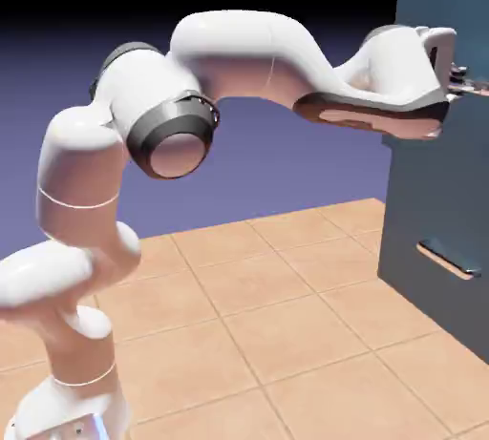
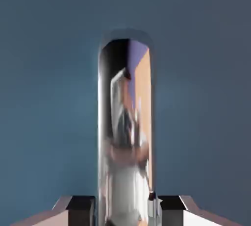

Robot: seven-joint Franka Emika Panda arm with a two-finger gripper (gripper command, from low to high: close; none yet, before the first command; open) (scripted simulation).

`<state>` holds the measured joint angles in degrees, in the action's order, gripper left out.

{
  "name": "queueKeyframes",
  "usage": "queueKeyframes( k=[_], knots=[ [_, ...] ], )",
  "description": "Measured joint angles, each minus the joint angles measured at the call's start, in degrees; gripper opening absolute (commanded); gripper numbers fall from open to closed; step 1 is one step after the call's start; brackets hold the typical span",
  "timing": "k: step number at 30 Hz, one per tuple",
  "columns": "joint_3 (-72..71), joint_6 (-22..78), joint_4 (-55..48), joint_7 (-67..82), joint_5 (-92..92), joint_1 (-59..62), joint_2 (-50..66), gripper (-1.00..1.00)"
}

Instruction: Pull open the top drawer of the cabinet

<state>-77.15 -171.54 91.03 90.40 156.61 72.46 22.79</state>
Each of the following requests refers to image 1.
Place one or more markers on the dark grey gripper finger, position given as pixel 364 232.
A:
pixel 459 71
pixel 452 97

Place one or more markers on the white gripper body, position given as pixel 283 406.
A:
pixel 446 54

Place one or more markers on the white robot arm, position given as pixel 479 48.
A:
pixel 237 62

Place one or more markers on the blue-grey painted cabinet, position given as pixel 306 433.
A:
pixel 420 188

